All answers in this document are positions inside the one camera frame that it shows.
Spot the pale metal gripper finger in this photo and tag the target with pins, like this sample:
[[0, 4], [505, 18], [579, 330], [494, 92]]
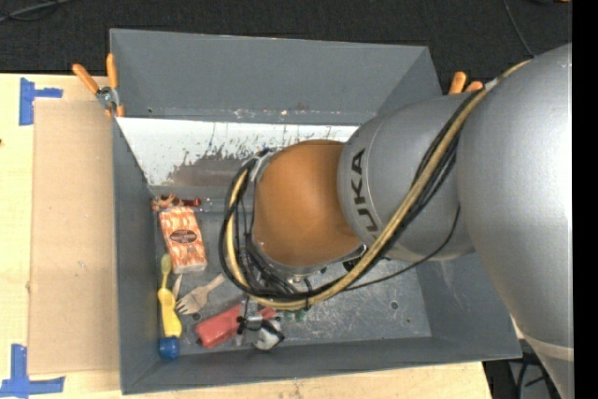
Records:
[[242, 322], [255, 328]]

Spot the grey metal bin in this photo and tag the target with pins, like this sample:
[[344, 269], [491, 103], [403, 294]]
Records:
[[261, 75]]

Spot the red flat block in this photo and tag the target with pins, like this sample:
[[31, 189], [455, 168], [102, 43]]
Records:
[[217, 329]]

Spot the blue ball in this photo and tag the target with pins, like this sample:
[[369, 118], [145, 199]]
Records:
[[168, 347]]

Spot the orange patterned box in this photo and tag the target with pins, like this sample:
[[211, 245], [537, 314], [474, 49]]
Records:
[[183, 240]]

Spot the pale wooden fork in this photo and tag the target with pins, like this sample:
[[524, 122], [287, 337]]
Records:
[[196, 298]]

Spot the yellow toothbrush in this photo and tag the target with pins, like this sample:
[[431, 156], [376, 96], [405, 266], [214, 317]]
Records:
[[168, 308]]

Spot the brown cardboard board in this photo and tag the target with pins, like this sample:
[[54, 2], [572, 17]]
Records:
[[70, 238]]

